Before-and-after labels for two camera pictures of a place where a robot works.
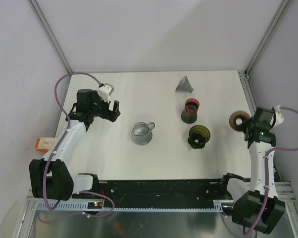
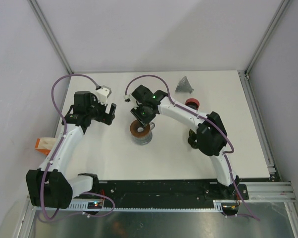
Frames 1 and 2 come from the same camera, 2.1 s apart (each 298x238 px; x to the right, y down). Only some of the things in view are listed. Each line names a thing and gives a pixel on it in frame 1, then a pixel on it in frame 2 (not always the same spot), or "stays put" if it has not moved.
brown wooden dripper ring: [242, 115] → [134, 126]
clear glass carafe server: [141, 134] stays put
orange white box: [43, 144] stays put
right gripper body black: [248, 123] → [143, 114]
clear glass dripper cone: [184, 85] stays put
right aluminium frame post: [283, 5] stays put
